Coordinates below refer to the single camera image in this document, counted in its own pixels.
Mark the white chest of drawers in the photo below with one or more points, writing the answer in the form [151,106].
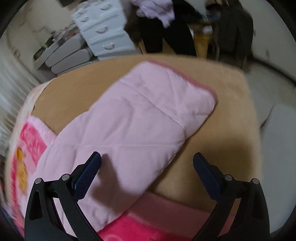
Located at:
[102,25]

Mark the tan bed cover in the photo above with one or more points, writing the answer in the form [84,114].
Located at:
[229,137]

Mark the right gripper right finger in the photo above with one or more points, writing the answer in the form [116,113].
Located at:
[251,221]

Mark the grey curved side cabinet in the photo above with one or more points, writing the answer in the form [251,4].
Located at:
[64,56]

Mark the light pink quilted jacket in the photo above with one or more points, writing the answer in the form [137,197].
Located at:
[137,126]

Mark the hanging lilac garment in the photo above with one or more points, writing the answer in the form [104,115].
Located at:
[156,9]

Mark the pink cartoon fleece blanket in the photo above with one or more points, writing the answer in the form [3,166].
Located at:
[151,218]

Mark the white striped curtain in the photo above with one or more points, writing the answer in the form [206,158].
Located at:
[16,84]

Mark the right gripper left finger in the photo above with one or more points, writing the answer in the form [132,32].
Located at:
[42,221]

